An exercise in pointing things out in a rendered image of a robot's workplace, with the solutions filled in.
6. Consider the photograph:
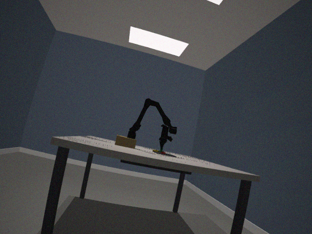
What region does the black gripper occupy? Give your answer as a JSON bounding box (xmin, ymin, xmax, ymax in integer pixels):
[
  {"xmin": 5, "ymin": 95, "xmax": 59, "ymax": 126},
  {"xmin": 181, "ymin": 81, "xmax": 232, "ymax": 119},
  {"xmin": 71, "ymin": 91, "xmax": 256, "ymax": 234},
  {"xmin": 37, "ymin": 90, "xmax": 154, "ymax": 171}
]
[{"xmin": 159, "ymin": 132, "xmax": 168, "ymax": 149}]

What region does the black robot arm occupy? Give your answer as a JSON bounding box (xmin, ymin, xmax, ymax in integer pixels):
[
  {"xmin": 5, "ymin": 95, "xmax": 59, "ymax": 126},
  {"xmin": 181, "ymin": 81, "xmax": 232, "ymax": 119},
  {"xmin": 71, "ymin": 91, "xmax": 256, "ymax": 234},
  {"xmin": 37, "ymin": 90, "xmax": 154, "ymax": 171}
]
[{"xmin": 127, "ymin": 98, "xmax": 177, "ymax": 142}]

